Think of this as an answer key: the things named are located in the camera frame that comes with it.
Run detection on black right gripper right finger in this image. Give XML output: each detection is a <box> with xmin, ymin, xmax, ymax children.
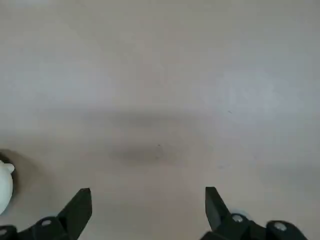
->
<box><xmin>199</xmin><ymin>186</ymin><xmax>310</xmax><ymax>240</ymax></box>

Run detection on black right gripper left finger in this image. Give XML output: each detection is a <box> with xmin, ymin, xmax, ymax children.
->
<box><xmin>0</xmin><ymin>187</ymin><xmax>93</xmax><ymax>240</ymax></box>

